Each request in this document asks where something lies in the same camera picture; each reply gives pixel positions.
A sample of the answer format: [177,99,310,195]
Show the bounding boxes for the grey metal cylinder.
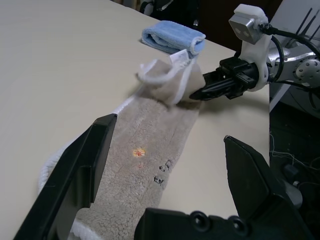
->
[283,181,304,209]

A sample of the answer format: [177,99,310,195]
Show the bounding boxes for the folded blue towel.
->
[141,20,207,56]

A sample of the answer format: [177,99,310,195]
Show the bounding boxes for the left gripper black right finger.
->
[223,134,315,240]

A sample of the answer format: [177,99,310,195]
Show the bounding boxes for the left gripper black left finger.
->
[12,113,118,240]

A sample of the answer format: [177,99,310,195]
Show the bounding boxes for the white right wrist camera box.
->
[228,3,273,92]

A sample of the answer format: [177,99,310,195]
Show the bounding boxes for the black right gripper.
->
[189,56,261,102]

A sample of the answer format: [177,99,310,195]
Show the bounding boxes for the beige towel with duck embroidery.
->
[37,48,208,240]

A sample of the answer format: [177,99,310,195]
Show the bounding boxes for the black thin rods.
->
[295,6,320,38]

